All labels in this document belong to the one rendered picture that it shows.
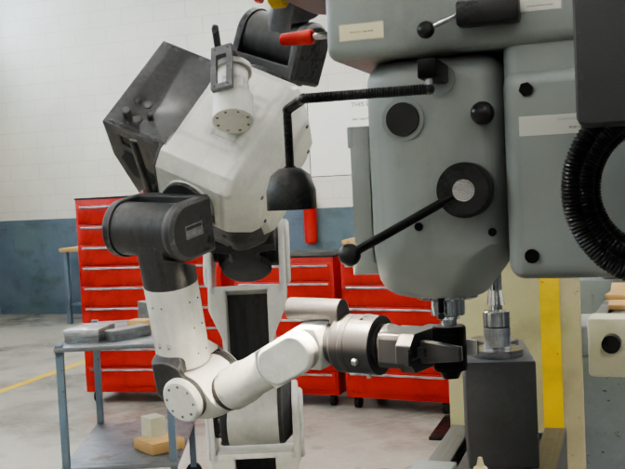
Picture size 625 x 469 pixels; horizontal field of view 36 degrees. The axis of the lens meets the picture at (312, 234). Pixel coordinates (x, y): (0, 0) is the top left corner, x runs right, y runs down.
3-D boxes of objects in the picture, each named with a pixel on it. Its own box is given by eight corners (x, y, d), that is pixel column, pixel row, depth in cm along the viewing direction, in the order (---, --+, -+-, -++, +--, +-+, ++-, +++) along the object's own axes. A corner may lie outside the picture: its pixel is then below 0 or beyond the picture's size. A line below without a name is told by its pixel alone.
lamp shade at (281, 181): (264, 209, 141) (262, 167, 140) (312, 207, 142) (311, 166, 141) (270, 211, 133) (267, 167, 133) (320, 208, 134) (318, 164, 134)
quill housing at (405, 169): (365, 303, 127) (353, 61, 125) (400, 285, 146) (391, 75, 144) (511, 302, 120) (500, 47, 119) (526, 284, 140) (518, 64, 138)
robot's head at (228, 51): (223, 119, 156) (202, 92, 150) (223, 77, 160) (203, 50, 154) (259, 110, 154) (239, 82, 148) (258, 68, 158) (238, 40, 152)
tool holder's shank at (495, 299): (486, 311, 168) (484, 247, 167) (487, 309, 171) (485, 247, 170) (504, 311, 167) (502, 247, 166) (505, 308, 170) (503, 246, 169)
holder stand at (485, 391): (469, 469, 165) (464, 355, 164) (464, 435, 187) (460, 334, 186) (539, 468, 163) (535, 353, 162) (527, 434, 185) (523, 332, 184)
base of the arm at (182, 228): (116, 276, 160) (91, 220, 154) (158, 233, 169) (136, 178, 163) (188, 282, 152) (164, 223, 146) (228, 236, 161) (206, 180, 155)
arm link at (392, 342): (407, 323, 130) (333, 319, 137) (410, 392, 131) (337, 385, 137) (447, 310, 141) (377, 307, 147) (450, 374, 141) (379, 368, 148)
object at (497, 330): (483, 350, 167) (482, 317, 167) (485, 345, 172) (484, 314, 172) (510, 350, 166) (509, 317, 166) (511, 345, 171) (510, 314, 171)
